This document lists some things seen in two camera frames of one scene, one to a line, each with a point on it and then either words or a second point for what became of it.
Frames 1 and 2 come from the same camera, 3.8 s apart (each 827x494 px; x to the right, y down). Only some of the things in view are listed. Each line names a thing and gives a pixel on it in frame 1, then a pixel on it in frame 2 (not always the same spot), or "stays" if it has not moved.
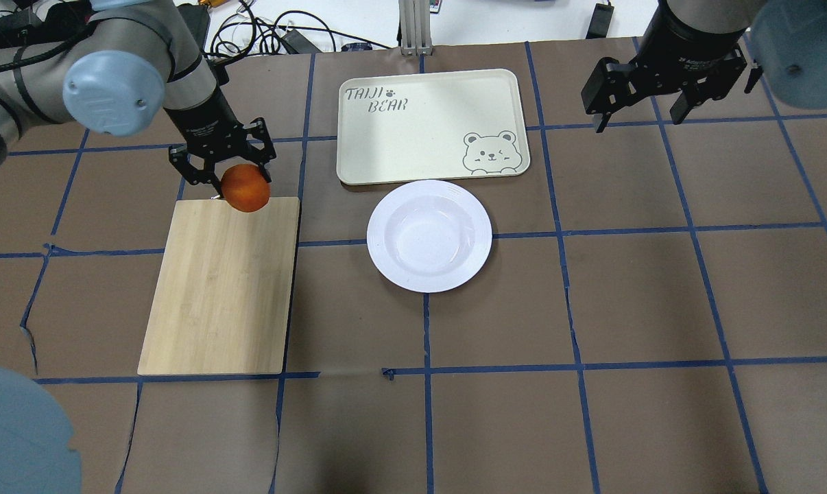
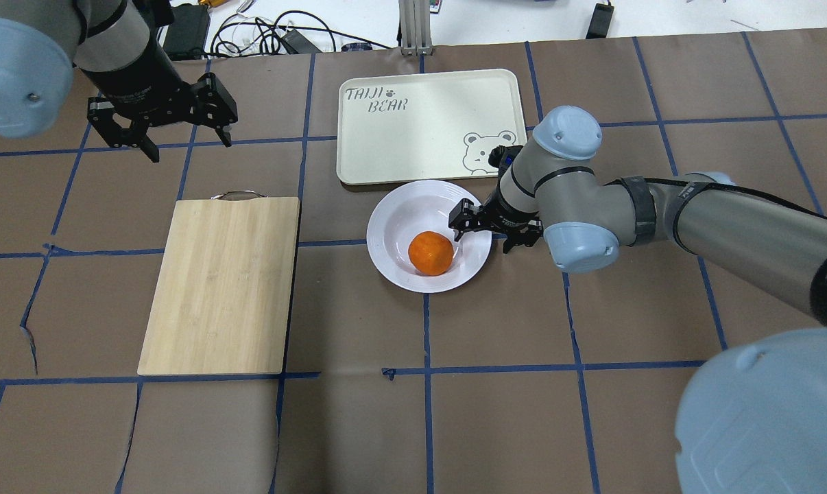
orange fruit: [245, 188] -> [430, 253]
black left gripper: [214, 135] -> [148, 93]
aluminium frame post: [415, 27] stays
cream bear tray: [409, 127] stays
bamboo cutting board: [223, 300] stays
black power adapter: [601, 21] stays
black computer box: [198, 18] stays
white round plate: [429, 236] stays
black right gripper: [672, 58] -> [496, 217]
